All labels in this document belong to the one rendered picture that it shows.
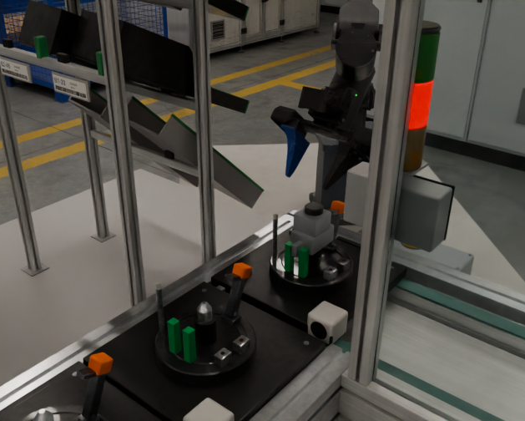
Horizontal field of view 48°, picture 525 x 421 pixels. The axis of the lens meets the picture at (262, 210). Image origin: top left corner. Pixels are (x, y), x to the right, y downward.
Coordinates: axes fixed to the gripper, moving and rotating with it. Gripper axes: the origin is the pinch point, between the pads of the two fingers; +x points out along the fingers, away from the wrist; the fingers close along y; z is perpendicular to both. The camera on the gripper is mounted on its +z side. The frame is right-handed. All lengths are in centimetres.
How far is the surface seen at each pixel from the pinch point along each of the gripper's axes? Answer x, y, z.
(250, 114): -95, -241, -290
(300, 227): 9.5, -0.5, -5.5
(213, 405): 35.6, 8.8, 13.3
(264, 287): 20.6, -3.1, -7.2
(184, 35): -171, -397, -337
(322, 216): 6.6, 2.1, -5.7
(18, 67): 5.1, -43.2, 23.0
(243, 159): -9, -56, -59
